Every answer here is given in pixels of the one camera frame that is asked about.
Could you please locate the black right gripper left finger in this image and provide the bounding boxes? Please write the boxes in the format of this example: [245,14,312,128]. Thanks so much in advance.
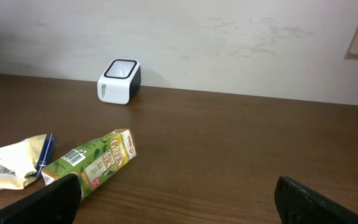
[0,174,81,224]

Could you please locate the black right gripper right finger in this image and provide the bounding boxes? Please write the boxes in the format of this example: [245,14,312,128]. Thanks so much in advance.
[274,175,358,224]

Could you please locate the green tea carton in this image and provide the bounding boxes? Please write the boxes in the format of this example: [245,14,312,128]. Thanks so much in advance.
[42,129,137,198]

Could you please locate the yellow snack bag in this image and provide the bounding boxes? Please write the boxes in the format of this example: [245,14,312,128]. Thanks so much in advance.
[0,133,55,190]

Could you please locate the white barcode scanner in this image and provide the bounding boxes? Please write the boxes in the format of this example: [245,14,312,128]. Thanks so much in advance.
[97,58,142,105]

